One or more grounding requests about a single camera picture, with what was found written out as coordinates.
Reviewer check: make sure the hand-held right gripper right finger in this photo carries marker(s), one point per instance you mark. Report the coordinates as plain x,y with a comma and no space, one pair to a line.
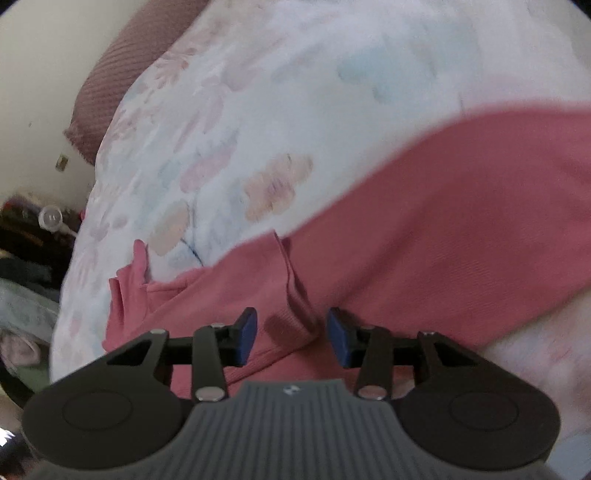
338,339

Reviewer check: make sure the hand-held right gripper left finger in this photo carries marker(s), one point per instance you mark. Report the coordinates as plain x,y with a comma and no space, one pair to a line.
246,337

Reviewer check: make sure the pink small garment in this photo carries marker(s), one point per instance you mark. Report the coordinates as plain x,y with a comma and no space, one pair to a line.
438,207

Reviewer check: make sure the dark clothes pile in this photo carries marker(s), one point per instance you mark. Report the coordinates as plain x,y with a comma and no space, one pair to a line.
32,249

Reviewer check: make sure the white round bottle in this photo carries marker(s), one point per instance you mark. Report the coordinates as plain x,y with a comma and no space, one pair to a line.
51,216

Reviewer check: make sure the floral white blanket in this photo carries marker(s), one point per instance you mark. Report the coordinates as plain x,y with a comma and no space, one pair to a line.
277,92

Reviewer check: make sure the mauve textured pillow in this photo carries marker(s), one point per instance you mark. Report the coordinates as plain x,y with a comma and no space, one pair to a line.
111,92

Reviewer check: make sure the wall outlet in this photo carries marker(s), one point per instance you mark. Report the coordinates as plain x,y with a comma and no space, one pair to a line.
61,163

